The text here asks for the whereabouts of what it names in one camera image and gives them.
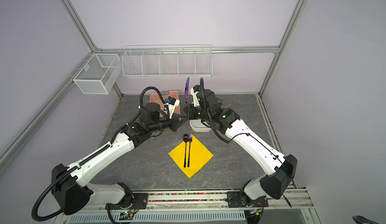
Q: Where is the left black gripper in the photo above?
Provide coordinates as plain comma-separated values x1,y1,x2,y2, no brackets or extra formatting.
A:
149,112,189,133

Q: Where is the white oval tray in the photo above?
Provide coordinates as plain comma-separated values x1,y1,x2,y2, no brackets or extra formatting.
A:
189,119,212,132

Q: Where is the purple black spoon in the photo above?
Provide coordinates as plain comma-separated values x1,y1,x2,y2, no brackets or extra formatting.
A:
183,133,189,168

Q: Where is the purple black fork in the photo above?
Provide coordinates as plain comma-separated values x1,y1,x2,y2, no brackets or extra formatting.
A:
187,133,193,168

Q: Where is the yellow paper napkin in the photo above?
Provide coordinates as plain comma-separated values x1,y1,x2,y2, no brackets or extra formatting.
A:
169,135,213,178

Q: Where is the purple black knife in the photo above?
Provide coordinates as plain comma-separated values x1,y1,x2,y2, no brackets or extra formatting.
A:
185,77,190,105

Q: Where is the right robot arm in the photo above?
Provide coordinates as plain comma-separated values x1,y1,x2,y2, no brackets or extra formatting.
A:
184,78,298,206

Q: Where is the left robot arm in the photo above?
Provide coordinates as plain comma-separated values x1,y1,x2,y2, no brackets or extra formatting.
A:
31,87,183,222

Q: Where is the pink plastic basket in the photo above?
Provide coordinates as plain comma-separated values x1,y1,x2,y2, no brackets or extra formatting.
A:
150,90,180,117

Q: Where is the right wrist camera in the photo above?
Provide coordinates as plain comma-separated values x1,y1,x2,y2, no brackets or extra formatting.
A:
190,85,201,107

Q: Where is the white wire wall shelf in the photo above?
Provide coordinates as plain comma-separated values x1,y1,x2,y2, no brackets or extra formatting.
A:
122,44,213,77

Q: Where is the white mesh wall box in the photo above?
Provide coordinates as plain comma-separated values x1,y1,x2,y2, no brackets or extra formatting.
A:
73,54,122,95

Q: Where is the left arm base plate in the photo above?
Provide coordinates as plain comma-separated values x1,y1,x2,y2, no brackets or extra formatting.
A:
109,192,149,210

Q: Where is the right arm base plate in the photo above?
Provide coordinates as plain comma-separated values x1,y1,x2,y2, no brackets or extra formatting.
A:
226,191,268,208

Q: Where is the white vented cable duct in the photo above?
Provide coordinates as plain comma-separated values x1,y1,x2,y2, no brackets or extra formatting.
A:
68,210,246,224

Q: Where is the aluminium front rail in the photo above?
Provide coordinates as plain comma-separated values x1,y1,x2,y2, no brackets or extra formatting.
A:
57,189,314,213

